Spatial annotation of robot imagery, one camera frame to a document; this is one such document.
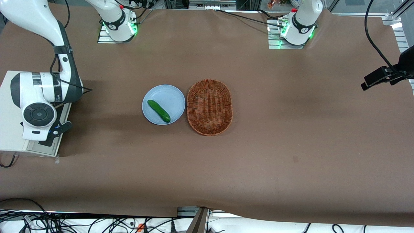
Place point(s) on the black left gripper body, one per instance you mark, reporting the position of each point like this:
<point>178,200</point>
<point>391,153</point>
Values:
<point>405,65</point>

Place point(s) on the toaster oven glass door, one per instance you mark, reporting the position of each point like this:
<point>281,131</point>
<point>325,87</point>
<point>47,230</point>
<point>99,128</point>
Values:
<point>42,150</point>

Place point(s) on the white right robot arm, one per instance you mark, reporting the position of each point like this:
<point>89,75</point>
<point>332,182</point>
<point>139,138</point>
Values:
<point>38,87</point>

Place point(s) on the white toaster oven body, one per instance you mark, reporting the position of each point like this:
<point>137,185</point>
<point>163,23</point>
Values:
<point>8,136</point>

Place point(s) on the brown table cover sheet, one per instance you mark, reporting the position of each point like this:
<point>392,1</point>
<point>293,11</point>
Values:
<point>291,129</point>

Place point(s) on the brown wicker basket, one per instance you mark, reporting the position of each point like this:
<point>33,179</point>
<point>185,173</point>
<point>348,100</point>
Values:
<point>209,107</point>

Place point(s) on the grey metal equipment box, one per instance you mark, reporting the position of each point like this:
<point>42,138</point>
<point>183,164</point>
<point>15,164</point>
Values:
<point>210,5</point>

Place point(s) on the light blue plate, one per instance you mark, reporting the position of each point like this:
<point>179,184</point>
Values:
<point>168,97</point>

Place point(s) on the green cucumber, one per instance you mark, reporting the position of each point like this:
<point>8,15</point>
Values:
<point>158,110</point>

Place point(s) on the aluminium frame rail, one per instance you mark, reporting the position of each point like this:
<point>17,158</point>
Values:
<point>401,38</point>

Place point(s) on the aluminium corner bracket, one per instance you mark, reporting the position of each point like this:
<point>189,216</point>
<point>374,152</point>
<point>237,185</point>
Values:
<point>389,20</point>

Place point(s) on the aluminium camera post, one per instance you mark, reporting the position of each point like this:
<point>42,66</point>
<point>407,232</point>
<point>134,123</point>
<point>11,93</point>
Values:
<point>199,223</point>

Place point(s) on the aluminium table edge bracket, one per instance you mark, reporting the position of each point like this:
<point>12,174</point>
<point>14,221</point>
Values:
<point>186,212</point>

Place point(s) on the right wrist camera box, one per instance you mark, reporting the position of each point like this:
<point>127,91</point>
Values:
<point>61,128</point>

